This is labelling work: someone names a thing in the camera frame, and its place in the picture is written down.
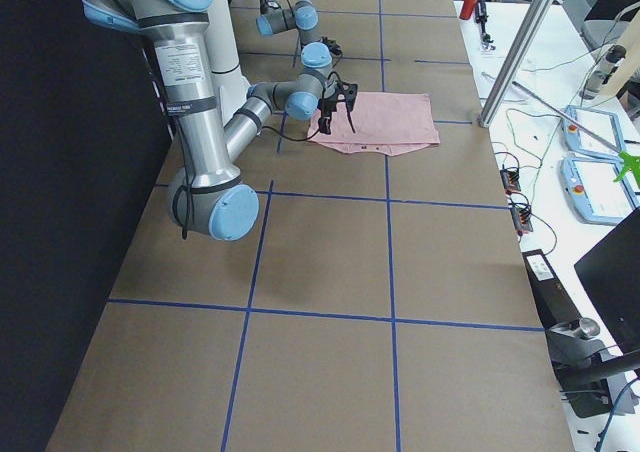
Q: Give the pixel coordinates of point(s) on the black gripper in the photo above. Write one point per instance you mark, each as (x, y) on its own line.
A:
(328, 105)

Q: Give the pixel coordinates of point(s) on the pink Snoopy t-shirt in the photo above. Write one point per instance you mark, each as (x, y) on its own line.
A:
(386, 123)

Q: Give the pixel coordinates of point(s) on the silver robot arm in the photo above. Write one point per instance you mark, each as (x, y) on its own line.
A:
(208, 195)
(277, 16)

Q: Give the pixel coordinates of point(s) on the orange terminal block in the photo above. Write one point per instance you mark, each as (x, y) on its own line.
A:
(510, 180)

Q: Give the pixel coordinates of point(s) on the upper teach pendant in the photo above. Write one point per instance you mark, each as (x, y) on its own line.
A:
(604, 124)

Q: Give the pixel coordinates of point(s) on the teach pendant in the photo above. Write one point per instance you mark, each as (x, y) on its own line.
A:
(604, 124)
(593, 193)

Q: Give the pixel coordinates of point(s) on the lower teach pendant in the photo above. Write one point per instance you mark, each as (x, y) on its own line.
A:
(593, 193)

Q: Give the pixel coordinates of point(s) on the black box with label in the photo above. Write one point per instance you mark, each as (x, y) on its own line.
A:
(553, 303)

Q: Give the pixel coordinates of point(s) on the green plastic clip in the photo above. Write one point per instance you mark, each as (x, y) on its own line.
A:
(630, 164)

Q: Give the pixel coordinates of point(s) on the black monitor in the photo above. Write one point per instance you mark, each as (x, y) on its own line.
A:
(609, 274)

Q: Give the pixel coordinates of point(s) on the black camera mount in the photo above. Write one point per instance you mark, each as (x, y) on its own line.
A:
(333, 47)
(347, 92)

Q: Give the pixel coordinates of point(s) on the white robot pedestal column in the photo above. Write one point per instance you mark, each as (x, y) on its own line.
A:
(238, 115)

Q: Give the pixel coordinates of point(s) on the aluminium frame post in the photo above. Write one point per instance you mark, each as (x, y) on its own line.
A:
(533, 19)

